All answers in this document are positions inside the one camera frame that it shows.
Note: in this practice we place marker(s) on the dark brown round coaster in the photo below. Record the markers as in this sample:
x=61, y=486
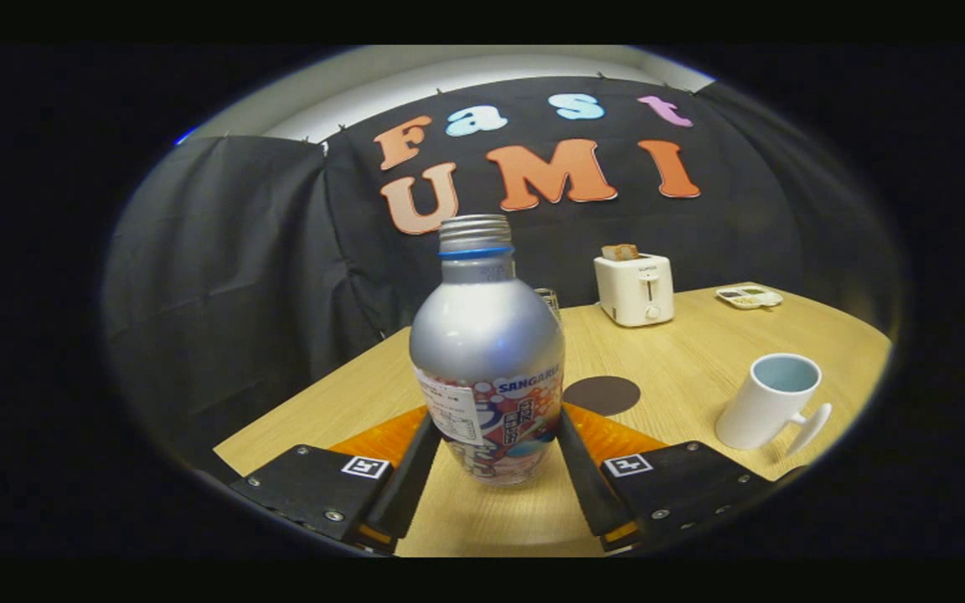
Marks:
x=604, y=395

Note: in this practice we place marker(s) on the silver bottle with printed label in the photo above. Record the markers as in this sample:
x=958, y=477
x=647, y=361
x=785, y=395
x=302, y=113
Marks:
x=487, y=335

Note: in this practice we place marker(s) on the white cup with blue inside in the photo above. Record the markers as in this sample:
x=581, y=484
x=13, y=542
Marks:
x=763, y=410

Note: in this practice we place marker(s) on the white toaster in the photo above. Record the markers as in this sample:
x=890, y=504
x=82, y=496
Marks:
x=635, y=293

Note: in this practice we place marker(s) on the white divided snack tray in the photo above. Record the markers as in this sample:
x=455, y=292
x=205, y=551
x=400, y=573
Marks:
x=749, y=296

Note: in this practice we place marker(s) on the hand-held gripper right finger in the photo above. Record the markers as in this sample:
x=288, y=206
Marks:
x=587, y=481

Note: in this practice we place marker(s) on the wooden table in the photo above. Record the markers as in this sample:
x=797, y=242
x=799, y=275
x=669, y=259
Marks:
x=683, y=352

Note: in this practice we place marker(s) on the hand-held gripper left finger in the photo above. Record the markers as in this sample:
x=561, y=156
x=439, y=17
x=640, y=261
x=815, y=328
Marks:
x=407, y=486

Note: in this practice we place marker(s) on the clear textured glass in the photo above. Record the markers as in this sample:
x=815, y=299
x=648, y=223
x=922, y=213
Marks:
x=551, y=303

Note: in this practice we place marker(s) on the toast slice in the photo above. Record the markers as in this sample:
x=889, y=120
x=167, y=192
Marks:
x=619, y=251

